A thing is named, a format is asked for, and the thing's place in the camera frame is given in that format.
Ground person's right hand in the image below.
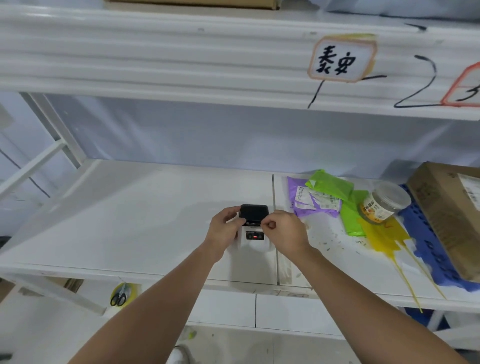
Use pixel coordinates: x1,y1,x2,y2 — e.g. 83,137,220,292
259,209,320,260

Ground person's left hand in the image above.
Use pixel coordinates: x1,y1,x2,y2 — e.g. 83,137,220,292
203,205,247,262

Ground white label printer black lid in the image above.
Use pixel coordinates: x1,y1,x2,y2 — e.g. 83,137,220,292
235,203,274,254

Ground person's left forearm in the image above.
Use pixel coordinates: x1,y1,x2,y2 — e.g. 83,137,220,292
68,243,227,364

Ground person's right forearm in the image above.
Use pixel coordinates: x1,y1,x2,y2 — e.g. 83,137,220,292
295,247,470,364

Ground clear plastic jar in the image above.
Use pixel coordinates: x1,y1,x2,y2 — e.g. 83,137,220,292
358,180,413,225

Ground large brown cardboard parcel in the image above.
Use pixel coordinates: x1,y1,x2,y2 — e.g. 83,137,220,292
406,160,480,283

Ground orange bordered handwritten label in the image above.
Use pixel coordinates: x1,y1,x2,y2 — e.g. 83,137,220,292
307,33,378,84

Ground red bordered handwritten label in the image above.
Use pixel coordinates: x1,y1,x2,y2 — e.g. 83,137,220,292
440,61,480,109

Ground purple mailer bag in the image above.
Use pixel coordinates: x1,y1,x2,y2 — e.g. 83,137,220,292
286,175,343,220

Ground yellow plastic bag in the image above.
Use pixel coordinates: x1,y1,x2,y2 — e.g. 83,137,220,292
357,215,448,314

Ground scissors with yellow tape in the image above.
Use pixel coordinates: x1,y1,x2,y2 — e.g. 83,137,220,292
110,281,142,309

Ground black scissors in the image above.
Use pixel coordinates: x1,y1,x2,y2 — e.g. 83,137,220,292
109,283,128,308

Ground blue plastic pallet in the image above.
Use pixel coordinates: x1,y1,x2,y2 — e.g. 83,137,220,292
397,183,480,294

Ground blue plastic crate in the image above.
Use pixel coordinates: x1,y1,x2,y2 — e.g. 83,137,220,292
404,307,449,332

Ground white metal shelving rack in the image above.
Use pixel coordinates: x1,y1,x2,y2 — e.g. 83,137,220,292
0,1,480,364

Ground plain brown cardboard box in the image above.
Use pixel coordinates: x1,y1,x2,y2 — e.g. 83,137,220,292
103,0,282,11

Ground grey bags on top shelf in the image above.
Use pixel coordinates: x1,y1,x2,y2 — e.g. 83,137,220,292
310,0,480,21

